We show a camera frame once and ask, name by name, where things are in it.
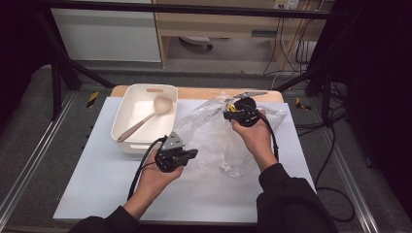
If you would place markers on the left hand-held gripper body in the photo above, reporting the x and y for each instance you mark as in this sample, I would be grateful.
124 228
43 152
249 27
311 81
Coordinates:
170 153

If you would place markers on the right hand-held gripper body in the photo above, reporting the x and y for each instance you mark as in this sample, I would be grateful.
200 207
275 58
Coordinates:
247 111

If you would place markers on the clear plastic bag yellow face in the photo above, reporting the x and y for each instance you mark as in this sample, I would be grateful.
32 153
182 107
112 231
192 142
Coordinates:
213 142

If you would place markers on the person's left hand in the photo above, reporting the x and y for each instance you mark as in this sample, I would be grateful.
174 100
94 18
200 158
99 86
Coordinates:
155 178

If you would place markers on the person's right hand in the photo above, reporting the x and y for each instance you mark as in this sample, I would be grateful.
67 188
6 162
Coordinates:
256 139

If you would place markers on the wooden table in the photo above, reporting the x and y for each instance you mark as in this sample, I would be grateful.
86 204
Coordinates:
200 93

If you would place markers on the beige ladle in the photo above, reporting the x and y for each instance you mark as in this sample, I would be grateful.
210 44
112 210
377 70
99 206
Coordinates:
162 105

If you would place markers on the white plastic storage bin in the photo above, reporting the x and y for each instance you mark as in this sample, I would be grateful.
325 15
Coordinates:
145 106

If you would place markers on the yellow black tape strip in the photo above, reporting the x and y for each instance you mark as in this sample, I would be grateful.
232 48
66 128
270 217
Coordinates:
302 104
93 99

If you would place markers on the office chair base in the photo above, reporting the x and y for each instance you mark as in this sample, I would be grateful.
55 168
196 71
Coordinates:
196 40

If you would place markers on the white board sheet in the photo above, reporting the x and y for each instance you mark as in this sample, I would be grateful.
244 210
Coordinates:
97 181

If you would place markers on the wooden desk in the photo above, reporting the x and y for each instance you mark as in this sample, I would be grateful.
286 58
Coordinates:
220 24

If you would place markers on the black metal stand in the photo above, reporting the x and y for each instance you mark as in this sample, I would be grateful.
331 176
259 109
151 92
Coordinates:
327 84
56 84

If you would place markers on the white power strip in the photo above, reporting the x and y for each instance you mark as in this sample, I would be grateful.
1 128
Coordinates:
286 4

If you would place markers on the white cabinet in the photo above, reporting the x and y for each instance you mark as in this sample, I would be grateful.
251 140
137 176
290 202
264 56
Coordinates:
103 35

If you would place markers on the black metal frame bar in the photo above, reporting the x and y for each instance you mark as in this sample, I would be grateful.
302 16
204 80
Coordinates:
181 9

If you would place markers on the aluminium rail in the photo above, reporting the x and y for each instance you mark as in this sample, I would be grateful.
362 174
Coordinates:
353 191
32 158

